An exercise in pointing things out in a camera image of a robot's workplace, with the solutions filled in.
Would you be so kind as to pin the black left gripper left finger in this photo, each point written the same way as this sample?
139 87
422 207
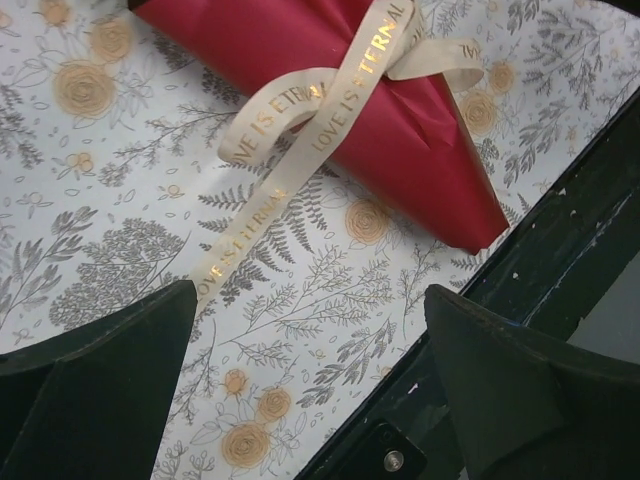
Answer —
92 403

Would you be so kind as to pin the cream ribbon gold lettering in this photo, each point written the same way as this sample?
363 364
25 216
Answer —
324 104

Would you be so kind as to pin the red paper bouquet wrap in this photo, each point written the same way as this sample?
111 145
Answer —
409 145

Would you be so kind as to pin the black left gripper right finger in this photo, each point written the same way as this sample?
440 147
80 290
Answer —
526 405

